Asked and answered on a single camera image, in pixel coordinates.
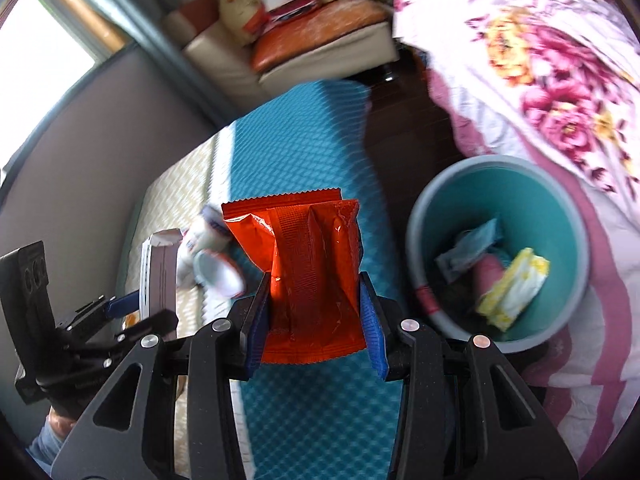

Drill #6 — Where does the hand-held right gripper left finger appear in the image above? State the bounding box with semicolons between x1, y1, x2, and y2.
50;272;273;480

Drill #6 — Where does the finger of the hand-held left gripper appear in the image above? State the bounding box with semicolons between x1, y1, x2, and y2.
117;309;179;346
102;291;146;320

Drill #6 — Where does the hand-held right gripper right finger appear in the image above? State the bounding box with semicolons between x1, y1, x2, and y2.
359;271;581;480

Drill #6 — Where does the mauve small box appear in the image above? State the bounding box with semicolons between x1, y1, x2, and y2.
140;229;183;321

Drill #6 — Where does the red snack packet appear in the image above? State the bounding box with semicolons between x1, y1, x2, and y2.
221;186;368;365

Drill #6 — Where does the light blue milk carton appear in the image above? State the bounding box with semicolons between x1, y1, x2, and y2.
434;219;505;283

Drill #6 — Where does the pink paper cup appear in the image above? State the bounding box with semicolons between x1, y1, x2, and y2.
472;255;506;306

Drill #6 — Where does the yellow tissue pack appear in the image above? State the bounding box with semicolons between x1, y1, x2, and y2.
475;247;551;332

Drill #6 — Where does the teal plastic bin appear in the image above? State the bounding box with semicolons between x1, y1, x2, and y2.
405;155;591;356

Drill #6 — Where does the person's left forearm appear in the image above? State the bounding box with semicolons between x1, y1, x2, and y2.
27;417;71;468

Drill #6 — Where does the person's left hand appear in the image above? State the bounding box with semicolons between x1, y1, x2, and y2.
47;400;81;433

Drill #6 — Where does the beige lettered table cloth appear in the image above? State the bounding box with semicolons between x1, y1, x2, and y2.
117;130;261;480

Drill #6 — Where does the grey upholstered panel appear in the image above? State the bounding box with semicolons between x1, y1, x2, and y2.
0;42;236;441

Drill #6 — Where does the teal patterned table mat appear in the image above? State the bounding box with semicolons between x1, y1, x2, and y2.
227;80;406;480

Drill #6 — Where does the window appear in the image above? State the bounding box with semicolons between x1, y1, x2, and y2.
0;0;126;168

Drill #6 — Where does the grey-blue curtain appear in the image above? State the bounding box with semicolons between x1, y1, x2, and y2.
47;0;241;121

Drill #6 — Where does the cream sofa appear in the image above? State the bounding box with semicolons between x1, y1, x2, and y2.
162;0;401;96

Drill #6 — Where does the orange seat cushion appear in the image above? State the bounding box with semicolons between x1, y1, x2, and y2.
250;0;388;73

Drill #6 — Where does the pink floral blanket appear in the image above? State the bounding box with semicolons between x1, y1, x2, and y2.
392;0;640;476

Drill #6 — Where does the cream printed pillow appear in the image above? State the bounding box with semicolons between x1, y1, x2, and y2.
218;0;266;46

